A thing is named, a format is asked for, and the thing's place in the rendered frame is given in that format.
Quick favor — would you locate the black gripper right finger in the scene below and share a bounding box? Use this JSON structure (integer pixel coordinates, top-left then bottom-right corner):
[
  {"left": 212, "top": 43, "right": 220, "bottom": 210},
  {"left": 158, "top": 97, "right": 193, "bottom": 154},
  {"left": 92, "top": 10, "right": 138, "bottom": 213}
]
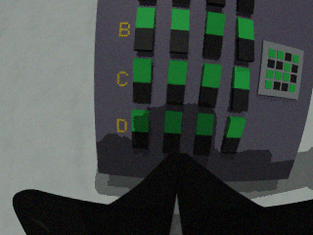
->
[{"left": 176, "top": 153, "right": 313, "bottom": 235}]

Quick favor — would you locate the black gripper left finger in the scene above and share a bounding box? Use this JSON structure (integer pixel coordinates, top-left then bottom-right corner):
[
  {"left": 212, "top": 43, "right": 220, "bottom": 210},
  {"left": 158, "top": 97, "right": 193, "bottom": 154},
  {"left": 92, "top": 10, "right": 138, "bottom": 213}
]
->
[{"left": 12, "top": 153, "right": 180, "bottom": 235}]

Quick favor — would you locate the dark grey switch panel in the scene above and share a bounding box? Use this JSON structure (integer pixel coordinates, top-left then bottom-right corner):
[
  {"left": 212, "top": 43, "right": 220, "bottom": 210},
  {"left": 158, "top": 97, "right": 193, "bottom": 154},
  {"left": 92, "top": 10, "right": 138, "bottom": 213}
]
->
[{"left": 94, "top": 0, "right": 313, "bottom": 181}]

